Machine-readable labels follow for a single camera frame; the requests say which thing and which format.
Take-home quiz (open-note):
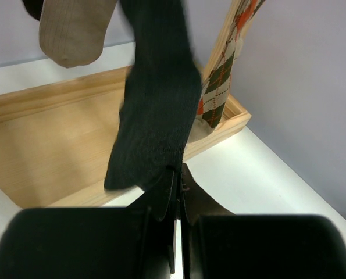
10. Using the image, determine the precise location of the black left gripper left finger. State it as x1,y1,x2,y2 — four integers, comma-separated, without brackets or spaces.
0,168,179,279

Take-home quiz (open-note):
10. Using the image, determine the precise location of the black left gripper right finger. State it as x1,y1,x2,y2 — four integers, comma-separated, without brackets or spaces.
180,165,346,278

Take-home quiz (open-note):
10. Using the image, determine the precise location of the beige orange argyle sock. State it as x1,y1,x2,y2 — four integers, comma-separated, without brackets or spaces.
188,0,264,143

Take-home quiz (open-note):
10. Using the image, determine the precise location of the dark sock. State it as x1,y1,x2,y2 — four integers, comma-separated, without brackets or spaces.
104,1,202,191

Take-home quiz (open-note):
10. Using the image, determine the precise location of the wooden clothes rack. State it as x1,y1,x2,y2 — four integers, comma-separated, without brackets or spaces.
0,0,252,209

